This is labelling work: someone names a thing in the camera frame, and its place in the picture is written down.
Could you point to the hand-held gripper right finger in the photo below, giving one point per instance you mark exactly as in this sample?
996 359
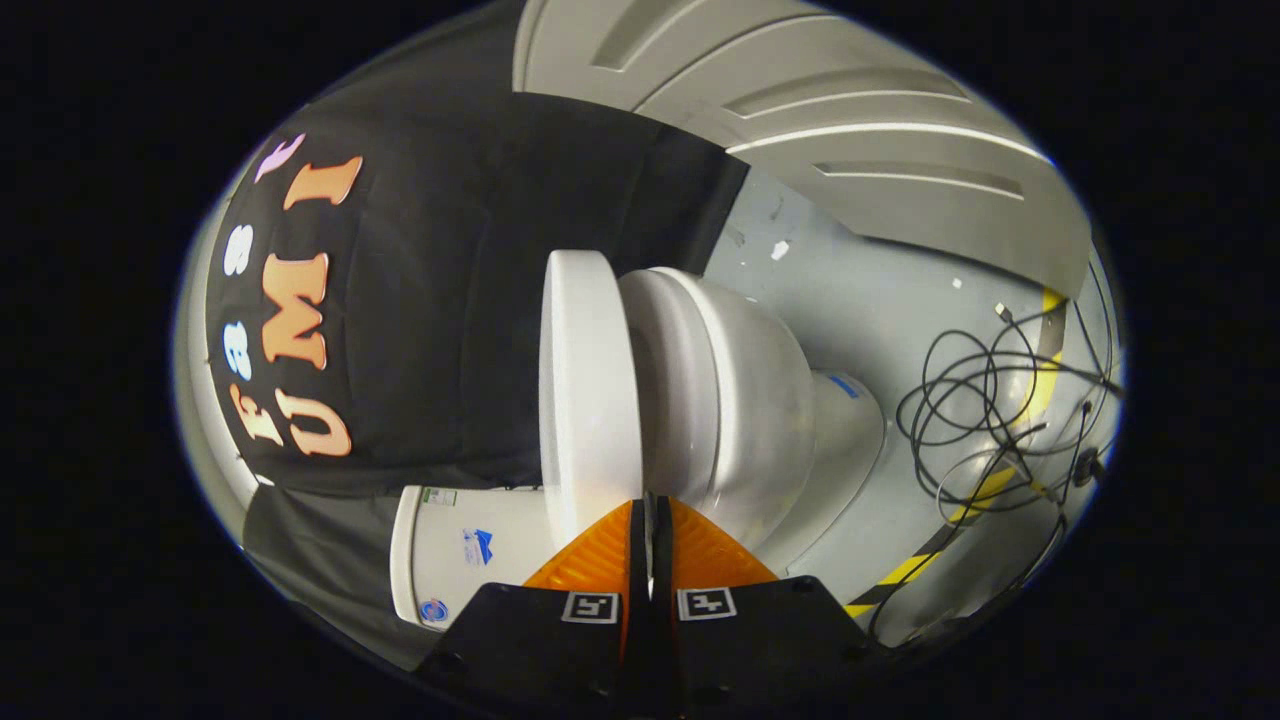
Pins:
770 635

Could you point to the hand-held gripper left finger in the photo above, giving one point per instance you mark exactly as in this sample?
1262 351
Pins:
530 640

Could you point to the white toilet lid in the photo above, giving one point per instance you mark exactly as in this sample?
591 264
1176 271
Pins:
590 390

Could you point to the yellow black floor tape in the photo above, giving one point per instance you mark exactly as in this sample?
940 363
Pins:
905 573

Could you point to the black backdrop cloth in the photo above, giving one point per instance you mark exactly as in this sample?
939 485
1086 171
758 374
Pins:
450 300

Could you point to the white panel door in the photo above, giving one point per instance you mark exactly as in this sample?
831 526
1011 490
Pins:
850 130

